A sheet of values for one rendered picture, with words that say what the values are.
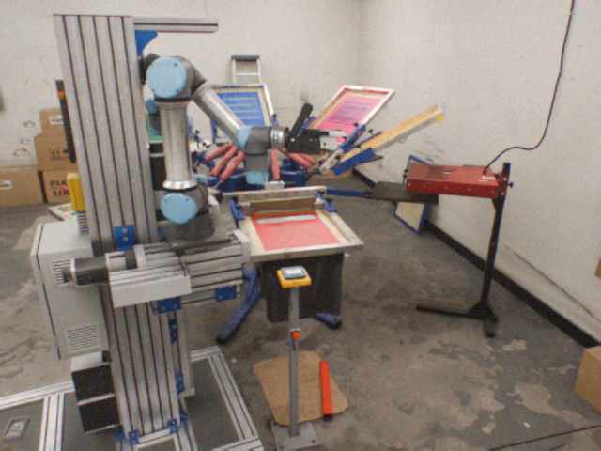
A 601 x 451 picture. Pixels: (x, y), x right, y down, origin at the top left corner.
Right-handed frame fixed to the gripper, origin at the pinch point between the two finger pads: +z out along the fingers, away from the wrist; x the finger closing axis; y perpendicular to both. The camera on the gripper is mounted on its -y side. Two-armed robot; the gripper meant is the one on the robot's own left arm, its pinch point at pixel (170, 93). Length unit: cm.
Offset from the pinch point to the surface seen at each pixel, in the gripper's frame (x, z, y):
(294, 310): 83, -80, 80
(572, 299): 281, 20, 103
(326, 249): 95, -56, 57
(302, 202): 82, 2, 54
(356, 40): 141, 449, -48
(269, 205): 63, -4, 57
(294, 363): 87, -80, 110
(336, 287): 106, -44, 84
